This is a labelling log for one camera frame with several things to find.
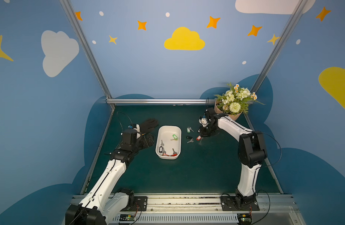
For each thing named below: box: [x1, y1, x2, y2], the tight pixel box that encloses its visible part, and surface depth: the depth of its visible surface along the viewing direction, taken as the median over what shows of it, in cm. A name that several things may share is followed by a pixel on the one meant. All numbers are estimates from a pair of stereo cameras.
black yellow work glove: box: [140, 118, 159, 134], surface depth 110 cm
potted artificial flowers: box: [213, 82, 266, 121], surface depth 88 cm
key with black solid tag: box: [186, 135, 195, 144], surface depth 103 cm
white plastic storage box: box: [155, 125, 182, 160], surface depth 101 cm
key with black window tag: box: [158, 139, 166, 154], surface depth 97 cm
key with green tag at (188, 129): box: [186, 126, 195, 134], surface depth 109 cm
